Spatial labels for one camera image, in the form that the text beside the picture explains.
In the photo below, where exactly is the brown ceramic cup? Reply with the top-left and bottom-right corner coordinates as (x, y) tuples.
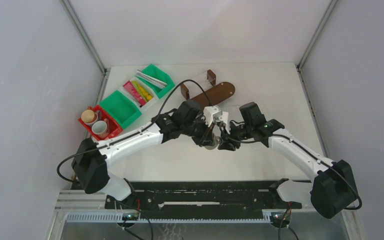
(80, 109), (99, 126)

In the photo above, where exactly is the pink toothbrush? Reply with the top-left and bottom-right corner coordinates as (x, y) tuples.
(135, 72), (168, 89)

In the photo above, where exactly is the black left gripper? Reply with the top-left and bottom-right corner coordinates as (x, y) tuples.
(181, 115), (215, 148)

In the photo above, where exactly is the yellow toothpaste tube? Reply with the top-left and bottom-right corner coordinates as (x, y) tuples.
(135, 81), (153, 102)

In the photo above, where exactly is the brown oval wooden tray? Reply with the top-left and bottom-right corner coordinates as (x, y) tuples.
(191, 82), (236, 109)

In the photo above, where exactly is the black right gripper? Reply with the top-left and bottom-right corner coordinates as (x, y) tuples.
(217, 121), (253, 152)

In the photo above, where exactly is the green toothbrush bin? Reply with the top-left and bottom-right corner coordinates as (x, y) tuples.
(135, 64), (175, 99)

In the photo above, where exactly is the pink printed white mug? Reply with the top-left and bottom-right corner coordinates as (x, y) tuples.
(91, 118), (110, 140)

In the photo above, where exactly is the green bin with rack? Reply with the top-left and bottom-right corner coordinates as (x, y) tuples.
(99, 90), (142, 129)

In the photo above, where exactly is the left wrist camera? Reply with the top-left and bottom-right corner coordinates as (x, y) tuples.
(203, 105), (229, 127)

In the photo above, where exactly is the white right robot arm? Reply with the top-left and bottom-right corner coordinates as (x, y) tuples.
(218, 102), (363, 219)

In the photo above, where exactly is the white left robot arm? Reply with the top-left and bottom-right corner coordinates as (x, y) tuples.
(71, 100), (229, 209)

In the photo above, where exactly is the clear acrylic organizer rack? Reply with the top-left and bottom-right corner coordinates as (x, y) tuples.
(180, 69), (217, 100)

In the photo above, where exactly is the aluminium frame post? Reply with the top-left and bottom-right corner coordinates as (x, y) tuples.
(60, 0), (108, 75)

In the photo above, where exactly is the pink toothpaste tube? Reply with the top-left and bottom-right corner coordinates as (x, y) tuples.
(123, 81), (147, 107)

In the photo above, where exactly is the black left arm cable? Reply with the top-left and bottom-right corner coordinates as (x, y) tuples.
(56, 79), (213, 184)

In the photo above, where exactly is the red cup bin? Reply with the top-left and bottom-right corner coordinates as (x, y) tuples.
(78, 105), (123, 141)

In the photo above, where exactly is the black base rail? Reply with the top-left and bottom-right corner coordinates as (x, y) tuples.
(103, 180), (302, 221)

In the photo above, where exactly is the white toothpaste bin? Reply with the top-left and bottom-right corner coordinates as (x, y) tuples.
(117, 77), (159, 113)

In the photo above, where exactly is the grey cup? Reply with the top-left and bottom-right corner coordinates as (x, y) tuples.
(204, 135), (222, 150)

